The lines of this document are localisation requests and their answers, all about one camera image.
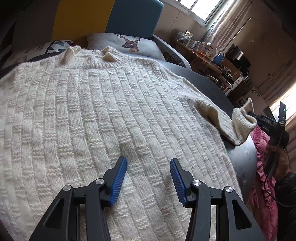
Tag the cluttered wooden side table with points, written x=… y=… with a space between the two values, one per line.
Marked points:
x=199 y=55

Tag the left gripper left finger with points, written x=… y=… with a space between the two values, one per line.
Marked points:
x=61 y=220

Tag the yellow blue grey sofa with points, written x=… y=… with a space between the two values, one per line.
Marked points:
x=42 y=21

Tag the deer print cushion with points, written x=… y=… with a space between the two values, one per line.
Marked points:
x=125 y=44

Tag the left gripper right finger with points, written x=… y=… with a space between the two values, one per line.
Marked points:
x=234 y=221

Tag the cream knitted sweater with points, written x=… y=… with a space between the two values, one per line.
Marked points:
x=67 y=119

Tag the geometric pattern cushion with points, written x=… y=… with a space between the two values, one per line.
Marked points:
x=34 y=54

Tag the person right hand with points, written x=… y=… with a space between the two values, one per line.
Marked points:
x=283 y=167

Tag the beige window curtain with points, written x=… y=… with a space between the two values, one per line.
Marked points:
x=223 y=28

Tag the black monitor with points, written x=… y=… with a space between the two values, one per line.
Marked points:
x=236 y=56

